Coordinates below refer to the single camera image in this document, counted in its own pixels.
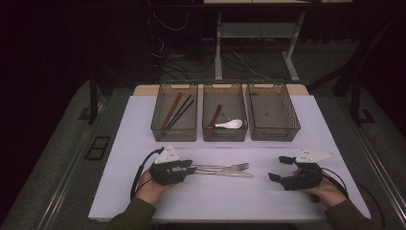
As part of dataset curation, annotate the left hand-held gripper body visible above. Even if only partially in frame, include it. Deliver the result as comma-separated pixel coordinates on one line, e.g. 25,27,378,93
148,144,186,186

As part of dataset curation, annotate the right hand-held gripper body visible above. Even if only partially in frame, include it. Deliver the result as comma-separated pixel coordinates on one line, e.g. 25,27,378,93
281,147,337,192

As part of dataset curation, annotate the silver metal fork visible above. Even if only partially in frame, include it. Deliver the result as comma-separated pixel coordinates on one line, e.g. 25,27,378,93
194,169,255,178
191,162,251,173

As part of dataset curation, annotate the clear brown plastic basket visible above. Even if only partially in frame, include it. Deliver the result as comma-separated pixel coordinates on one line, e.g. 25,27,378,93
150,83,199,143
247,81,302,142
201,82,249,143

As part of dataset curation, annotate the black chopstick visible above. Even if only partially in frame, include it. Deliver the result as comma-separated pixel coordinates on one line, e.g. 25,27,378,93
163,99,195,134
165,94,192,129

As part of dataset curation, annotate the brown wooden spoon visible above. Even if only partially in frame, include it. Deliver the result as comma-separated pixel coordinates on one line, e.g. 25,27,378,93
206,103,223,130

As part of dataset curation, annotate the white ceramic spoon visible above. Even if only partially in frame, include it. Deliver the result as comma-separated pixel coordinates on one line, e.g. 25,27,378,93
214,119,243,129

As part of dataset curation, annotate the person's left hand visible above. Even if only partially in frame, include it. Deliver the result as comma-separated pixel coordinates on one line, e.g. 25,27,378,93
134,169,175,205

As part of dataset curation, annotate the person's right hand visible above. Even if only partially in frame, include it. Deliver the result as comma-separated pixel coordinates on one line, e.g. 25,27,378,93
301,176,349,208

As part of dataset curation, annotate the white table cover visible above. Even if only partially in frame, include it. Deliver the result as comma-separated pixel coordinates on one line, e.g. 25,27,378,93
88,94,372,223

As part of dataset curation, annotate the black metal stand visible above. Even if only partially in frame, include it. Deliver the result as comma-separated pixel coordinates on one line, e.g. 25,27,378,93
350,76,376,127
79,70,106,126

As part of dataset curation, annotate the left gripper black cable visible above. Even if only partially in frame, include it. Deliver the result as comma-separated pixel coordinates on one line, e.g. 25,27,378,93
129,147,166,200

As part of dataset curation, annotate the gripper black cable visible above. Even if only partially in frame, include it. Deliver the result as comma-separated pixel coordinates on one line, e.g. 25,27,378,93
129,147,166,200
320,167,386,230

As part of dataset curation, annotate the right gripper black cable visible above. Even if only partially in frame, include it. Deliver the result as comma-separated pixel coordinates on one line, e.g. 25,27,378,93
320,167,386,230

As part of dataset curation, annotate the metal floor rail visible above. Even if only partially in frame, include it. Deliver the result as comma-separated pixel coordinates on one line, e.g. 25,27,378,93
339,103,406,214
37,102,108,230

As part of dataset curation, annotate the black floor frame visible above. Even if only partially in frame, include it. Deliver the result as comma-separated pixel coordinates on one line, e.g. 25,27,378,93
84,136,111,161

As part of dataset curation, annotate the tangle of floor cables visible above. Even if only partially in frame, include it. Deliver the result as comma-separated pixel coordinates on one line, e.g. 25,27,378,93
147,0,272,82

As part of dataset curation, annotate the white desk frame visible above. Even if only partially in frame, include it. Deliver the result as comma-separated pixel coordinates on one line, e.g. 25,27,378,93
214,11,307,82

